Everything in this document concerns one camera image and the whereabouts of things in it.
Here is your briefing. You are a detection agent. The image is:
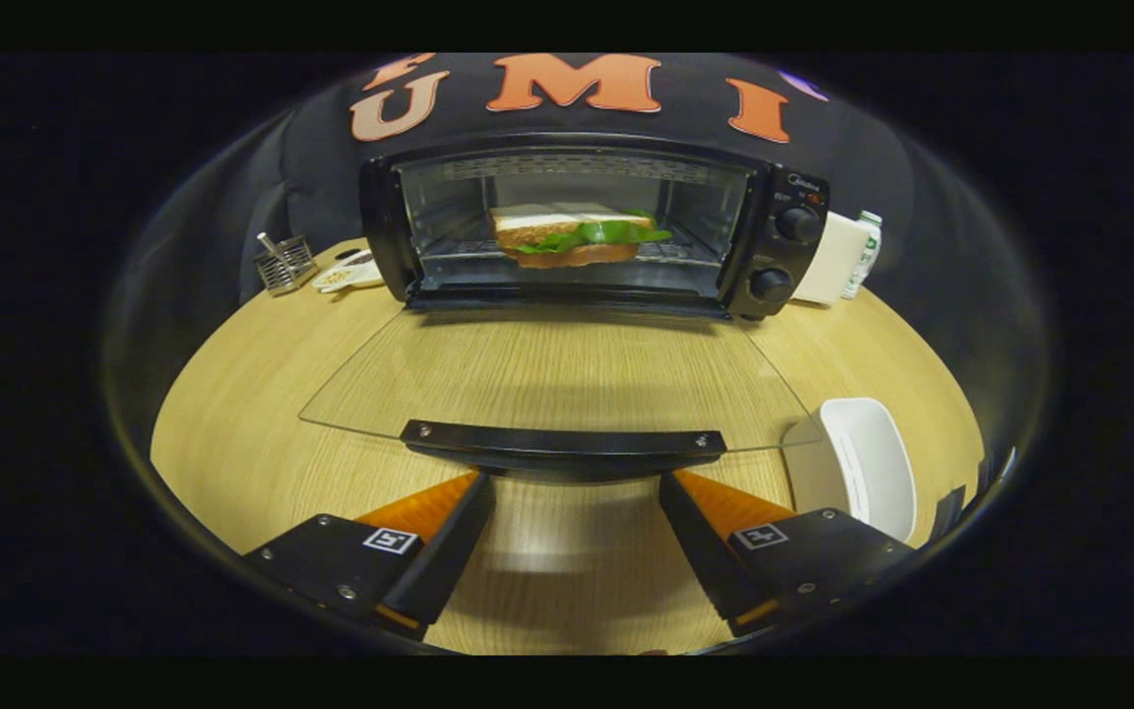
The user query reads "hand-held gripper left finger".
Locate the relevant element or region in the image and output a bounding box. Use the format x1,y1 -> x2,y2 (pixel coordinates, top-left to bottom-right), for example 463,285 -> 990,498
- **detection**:
242,471 -> 497,641

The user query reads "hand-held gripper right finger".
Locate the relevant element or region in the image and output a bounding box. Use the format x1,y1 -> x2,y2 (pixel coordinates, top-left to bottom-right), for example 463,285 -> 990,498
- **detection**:
659,470 -> 913,639

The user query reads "sandwich with green lettuce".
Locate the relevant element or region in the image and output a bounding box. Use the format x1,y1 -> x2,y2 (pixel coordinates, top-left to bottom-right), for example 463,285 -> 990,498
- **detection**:
488,202 -> 674,269

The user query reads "black toaster oven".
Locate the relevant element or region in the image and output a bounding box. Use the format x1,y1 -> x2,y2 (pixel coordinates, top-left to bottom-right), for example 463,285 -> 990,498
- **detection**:
298,133 -> 832,484

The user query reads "white toaster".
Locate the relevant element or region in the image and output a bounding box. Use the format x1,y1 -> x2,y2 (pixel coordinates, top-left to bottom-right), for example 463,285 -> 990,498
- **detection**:
791,212 -> 869,304

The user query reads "white rectangular tray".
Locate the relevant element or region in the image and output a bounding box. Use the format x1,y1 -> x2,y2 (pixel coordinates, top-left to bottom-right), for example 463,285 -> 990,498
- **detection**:
782,397 -> 918,545

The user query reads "small white dish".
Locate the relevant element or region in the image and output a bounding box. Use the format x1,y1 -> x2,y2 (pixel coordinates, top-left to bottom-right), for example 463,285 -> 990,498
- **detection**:
311,248 -> 386,294

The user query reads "white bottle with green label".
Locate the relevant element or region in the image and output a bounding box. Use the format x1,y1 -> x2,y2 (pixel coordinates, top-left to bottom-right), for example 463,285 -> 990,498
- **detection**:
841,210 -> 884,300

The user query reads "metal wire holder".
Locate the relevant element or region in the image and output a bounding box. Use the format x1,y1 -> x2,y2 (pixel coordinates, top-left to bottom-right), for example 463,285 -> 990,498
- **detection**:
254,231 -> 319,296

